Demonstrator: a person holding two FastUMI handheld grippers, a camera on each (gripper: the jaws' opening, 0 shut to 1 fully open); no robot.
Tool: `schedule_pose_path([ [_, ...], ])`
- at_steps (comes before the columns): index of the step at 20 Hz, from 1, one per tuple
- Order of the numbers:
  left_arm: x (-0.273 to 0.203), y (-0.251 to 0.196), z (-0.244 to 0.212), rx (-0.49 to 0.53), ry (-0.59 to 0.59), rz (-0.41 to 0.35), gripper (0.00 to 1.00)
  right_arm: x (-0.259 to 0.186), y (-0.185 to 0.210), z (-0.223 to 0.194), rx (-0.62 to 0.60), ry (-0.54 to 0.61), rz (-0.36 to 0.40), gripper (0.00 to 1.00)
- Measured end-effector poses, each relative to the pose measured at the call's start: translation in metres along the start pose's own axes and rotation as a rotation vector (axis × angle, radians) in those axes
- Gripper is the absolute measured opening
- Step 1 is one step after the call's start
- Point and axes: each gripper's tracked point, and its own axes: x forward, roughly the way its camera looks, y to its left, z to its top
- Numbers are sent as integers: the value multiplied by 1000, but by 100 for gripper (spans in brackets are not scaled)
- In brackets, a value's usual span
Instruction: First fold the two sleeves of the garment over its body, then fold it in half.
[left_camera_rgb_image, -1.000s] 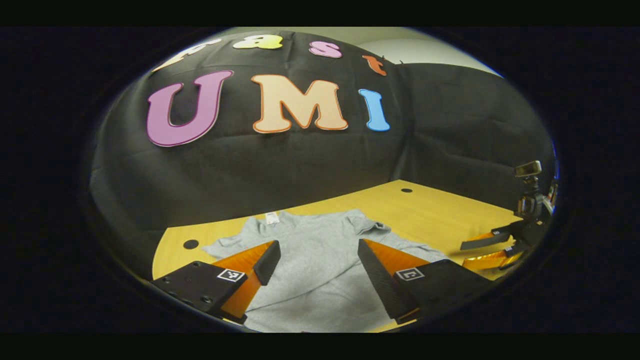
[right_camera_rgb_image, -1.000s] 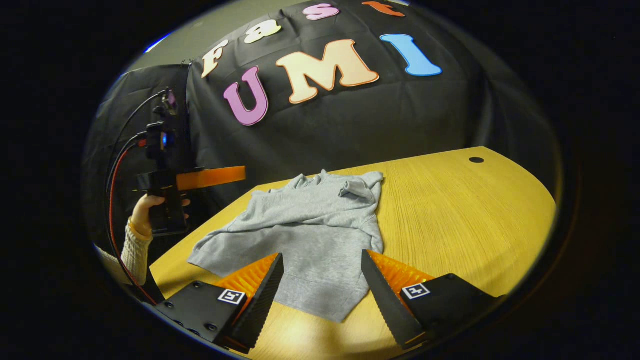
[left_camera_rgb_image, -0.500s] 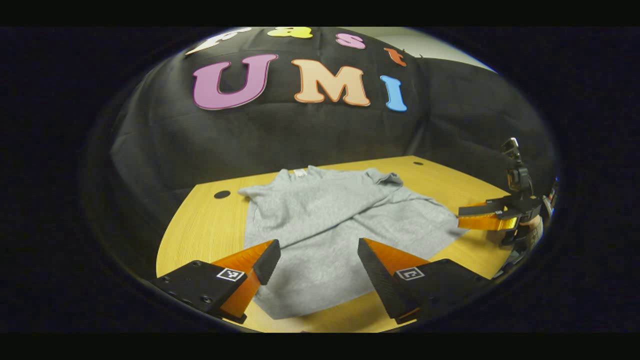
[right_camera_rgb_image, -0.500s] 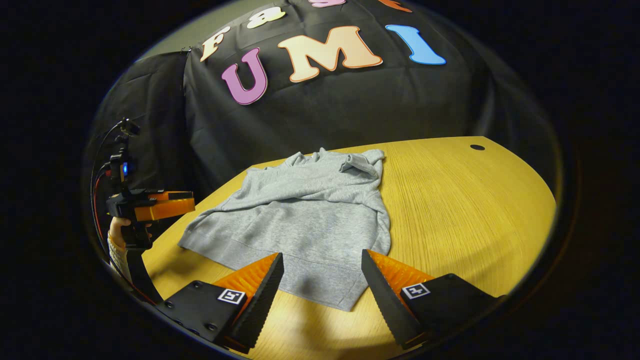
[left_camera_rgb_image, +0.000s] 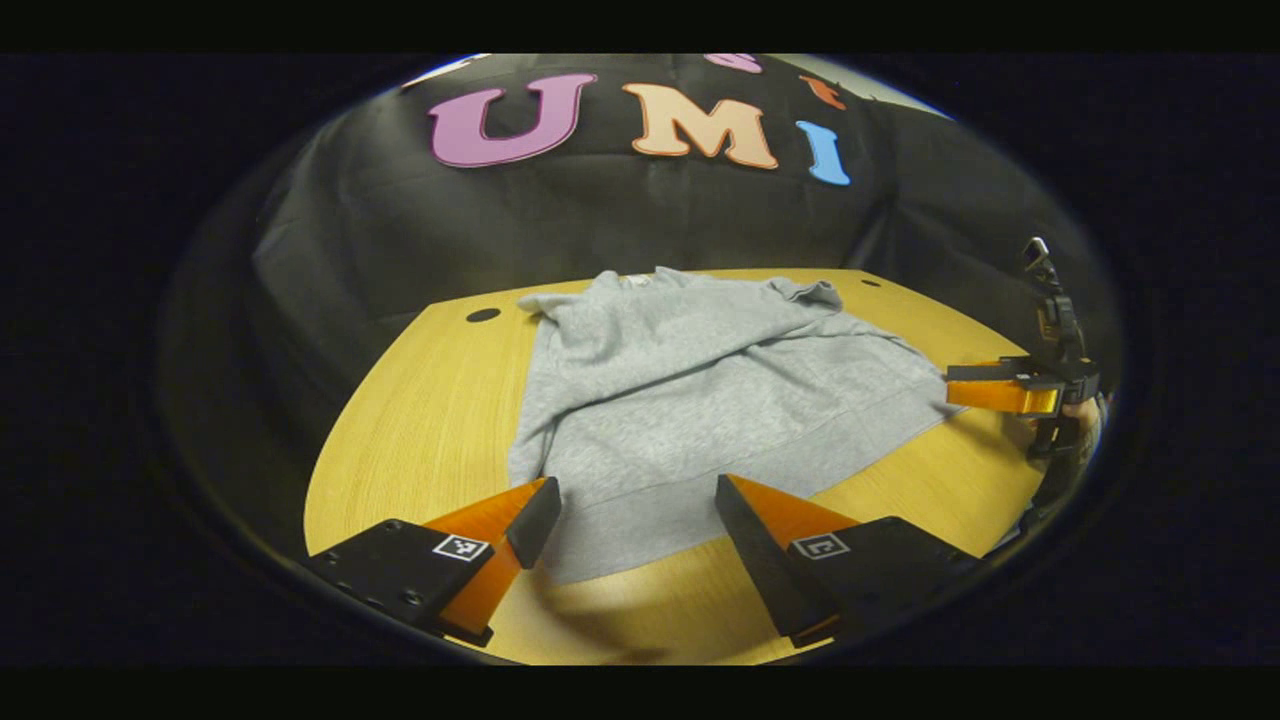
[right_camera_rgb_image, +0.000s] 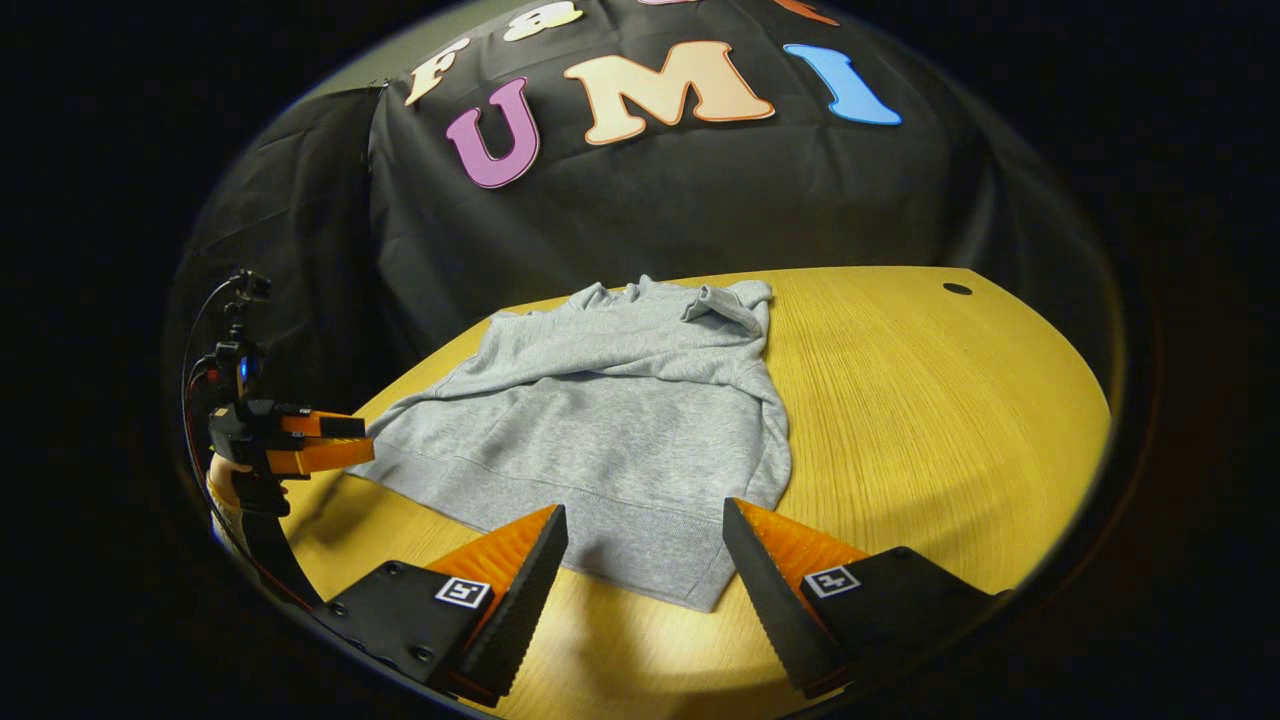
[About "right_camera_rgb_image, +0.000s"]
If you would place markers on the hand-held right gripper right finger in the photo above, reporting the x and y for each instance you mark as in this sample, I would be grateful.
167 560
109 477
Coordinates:
780 610

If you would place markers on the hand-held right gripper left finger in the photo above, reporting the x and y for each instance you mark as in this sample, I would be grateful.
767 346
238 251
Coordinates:
525 610

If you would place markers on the black backdrop cloth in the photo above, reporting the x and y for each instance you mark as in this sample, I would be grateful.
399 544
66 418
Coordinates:
650 220

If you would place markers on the grey sweatshirt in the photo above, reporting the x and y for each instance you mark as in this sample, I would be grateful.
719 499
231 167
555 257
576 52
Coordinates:
600 430

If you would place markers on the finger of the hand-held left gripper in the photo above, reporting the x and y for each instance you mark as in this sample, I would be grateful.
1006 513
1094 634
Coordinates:
320 457
325 424

